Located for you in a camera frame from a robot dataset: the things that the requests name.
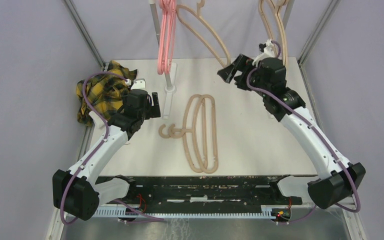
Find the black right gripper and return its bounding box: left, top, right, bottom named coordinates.
left=217, top=53, right=269, bottom=98

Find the beige hanger bottom large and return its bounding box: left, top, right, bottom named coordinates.
left=168, top=94, right=220, bottom=174

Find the beige hanger with left hook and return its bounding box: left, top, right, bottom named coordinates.
left=158, top=94, right=213, bottom=174

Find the pink hanger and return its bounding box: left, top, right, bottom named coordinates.
left=162, top=0, right=177, bottom=74
left=157, top=0, right=165, bottom=75
left=157, top=0, right=177, bottom=75

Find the beige hanger hung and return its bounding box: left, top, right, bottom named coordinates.
left=258, top=0, right=275, bottom=41
left=267, top=0, right=289, bottom=68

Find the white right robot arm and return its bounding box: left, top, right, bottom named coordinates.
left=217, top=54, right=366, bottom=213

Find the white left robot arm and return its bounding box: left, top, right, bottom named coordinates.
left=52, top=89, right=161, bottom=221

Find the left white rack foot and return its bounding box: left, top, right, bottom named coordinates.
left=162, top=62, right=178, bottom=120

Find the right grey rack pole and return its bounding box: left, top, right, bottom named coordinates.
left=282, top=0, right=295, bottom=30

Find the grey rack pole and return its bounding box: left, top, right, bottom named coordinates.
left=148, top=0, right=173, bottom=91
left=282, top=0, right=295, bottom=30

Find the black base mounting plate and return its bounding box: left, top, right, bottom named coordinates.
left=95, top=174, right=303, bottom=215

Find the left grey rack pole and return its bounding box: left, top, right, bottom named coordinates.
left=148, top=0, right=173, bottom=91

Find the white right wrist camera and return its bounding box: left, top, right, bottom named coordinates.
left=252, top=39, right=282, bottom=67

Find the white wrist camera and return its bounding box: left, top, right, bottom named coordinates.
left=126, top=78, right=146, bottom=91
left=252, top=39, right=282, bottom=67

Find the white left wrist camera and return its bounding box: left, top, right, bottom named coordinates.
left=126, top=78, right=146, bottom=91

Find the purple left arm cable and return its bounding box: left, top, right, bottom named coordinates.
left=59, top=71, right=133, bottom=226

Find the white slotted cable duct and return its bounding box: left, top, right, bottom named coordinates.
left=92, top=205, right=278, bottom=220

